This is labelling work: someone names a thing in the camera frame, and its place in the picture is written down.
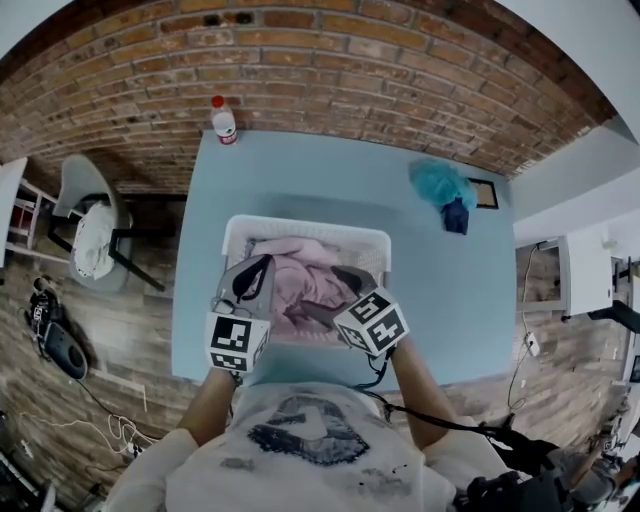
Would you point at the white plastic laundry basket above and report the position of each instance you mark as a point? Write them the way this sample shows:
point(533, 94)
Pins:
point(310, 227)

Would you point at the white desk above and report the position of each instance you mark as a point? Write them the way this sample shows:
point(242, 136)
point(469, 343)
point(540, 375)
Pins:
point(10, 210)

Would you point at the white side table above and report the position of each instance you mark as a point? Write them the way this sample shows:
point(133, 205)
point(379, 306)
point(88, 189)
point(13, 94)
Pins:
point(590, 270)

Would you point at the white shelf rack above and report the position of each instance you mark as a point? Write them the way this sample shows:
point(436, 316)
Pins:
point(30, 220)

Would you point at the white power adapter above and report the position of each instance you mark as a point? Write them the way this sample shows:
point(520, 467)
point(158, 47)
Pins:
point(533, 345)

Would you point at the black picture frame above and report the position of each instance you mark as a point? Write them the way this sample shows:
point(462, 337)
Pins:
point(487, 194)

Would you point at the person's right forearm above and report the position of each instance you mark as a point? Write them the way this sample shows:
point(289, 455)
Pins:
point(425, 395)

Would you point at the black oval floor device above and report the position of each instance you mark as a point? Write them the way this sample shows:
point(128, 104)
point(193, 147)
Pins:
point(67, 352)

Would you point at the red-capped plastic water bottle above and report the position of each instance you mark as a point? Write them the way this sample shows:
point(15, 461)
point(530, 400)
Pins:
point(224, 125)

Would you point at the pink garment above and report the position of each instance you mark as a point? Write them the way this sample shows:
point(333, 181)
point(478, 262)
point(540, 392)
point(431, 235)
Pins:
point(305, 270)

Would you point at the black gadget with marker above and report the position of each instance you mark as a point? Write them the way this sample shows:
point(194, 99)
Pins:
point(42, 310)

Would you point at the black waist pack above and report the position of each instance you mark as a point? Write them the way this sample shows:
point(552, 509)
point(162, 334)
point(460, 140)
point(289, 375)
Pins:
point(520, 470)

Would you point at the dark blue cloth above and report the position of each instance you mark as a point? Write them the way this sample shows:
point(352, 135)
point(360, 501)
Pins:
point(455, 217)

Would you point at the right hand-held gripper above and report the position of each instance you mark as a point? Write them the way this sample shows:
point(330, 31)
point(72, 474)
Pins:
point(372, 325)

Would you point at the person's left forearm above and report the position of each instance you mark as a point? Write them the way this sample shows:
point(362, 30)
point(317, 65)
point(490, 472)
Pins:
point(210, 410)

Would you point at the grey shell chair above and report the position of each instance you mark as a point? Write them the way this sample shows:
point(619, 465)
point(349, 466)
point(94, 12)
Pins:
point(77, 180)

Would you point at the person's white printed t-shirt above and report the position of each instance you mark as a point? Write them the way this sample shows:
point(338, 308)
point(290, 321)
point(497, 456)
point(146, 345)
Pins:
point(300, 480)

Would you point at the teal fluffy cloth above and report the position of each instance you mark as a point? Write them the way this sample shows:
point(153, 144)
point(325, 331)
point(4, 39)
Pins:
point(440, 182)

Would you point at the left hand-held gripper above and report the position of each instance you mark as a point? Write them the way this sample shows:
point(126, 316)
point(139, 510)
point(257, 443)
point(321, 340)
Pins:
point(235, 342)

